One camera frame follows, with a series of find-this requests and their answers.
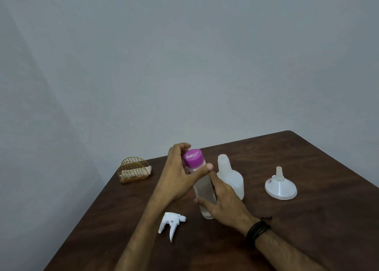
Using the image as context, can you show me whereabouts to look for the clear water bottle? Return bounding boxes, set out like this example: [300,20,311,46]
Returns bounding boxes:
[185,161,218,220]

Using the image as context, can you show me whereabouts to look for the white translucent spray bottle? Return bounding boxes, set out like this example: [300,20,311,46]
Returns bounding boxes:
[217,154,245,201]

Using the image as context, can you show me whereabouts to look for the person's left forearm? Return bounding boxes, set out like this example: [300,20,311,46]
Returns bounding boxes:
[114,198,169,271]

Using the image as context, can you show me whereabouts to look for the white plastic funnel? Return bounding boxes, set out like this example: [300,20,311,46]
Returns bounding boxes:
[265,166,298,201]

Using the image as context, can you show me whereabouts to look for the gold wire napkin holder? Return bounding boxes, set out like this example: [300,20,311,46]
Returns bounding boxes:
[118,157,152,184]

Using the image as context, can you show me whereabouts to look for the person's left hand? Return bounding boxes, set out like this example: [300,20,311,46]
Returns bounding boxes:
[150,143,214,206]

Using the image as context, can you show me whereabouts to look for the person's right hand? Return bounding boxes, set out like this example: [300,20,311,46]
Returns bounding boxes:
[194,170,260,236]

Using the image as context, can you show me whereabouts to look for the white spray trigger head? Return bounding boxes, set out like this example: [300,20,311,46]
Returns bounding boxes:
[158,212,187,243]

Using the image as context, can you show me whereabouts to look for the purple bottle cap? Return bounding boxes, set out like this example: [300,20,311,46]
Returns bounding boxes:
[183,149,205,168]

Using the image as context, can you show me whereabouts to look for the black cord wristband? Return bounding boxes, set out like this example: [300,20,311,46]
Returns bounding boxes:
[246,216,272,246]

